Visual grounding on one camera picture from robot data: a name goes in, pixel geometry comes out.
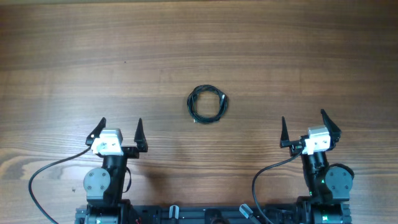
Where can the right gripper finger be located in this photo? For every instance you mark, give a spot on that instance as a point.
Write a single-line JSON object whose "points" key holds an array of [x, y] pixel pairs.
{"points": [[284, 134], [333, 129]]}

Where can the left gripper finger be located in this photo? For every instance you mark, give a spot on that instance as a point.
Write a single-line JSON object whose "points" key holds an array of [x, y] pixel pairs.
{"points": [[96, 132], [139, 137]]}

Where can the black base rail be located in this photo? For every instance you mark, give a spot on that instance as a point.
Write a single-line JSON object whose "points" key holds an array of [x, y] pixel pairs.
{"points": [[211, 214]]}

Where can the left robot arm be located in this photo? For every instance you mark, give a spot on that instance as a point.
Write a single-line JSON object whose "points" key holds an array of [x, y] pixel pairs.
{"points": [[104, 185]]}

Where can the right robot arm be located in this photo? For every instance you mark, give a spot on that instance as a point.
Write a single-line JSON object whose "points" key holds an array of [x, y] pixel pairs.
{"points": [[329, 185]]}

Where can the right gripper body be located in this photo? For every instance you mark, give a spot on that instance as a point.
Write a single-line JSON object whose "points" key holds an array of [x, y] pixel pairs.
{"points": [[296, 143]]}

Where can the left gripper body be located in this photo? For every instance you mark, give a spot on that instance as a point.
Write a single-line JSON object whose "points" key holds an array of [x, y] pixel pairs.
{"points": [[130, 152]]}

